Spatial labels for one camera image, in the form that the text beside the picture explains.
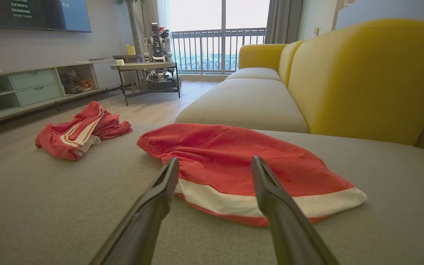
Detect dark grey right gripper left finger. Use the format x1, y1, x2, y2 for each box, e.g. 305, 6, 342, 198
89, 157, 180, 265

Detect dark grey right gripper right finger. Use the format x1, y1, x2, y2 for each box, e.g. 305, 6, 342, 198
251, 156, 340, 265

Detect red basketball jersey white trim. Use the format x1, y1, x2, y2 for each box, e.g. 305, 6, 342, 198
35, 101, 133, 161

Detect red shorts with white stripe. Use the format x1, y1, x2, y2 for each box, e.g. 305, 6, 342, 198
137, 123, 368, 227

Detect beige sofa seat cushion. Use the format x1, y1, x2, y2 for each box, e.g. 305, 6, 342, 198
225, 67, 282, 82
174, 78, 309, 134

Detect pile of shoes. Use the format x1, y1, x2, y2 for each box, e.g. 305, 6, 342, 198
60, 70, 95, 95

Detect light top black leg table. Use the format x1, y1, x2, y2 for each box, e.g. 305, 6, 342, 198
110, 61, 181, 106

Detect narrow yellow sofa back cushion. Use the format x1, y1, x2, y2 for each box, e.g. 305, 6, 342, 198
278, 40, 304, 88

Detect pale green cabinet drawer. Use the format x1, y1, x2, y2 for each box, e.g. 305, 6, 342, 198
16, 84, 63, 107
10, 69, 57, 91

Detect wide yellow sofa back cushion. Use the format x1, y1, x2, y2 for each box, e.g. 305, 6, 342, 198
287, 18, 424, 146

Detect yellow sofa armrest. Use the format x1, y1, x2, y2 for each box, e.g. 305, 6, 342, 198
238, 44, 288, 70

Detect white black toy robot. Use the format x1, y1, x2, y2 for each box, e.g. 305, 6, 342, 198
142, 23, 173, 63

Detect grey balcony railing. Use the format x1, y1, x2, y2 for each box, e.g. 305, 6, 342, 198
170, 28, 267, 73

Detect indoor tree trunk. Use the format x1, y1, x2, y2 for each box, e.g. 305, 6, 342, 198
117, 0, 146, 56

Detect grey curtain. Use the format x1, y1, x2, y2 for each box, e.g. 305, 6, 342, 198
265, 0, 304, 45

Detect sheer white curtain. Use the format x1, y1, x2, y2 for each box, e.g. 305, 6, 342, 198
141, 0, 172, 39

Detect wall mounted flat television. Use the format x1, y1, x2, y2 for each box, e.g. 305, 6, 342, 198
0, 0, 92, 33

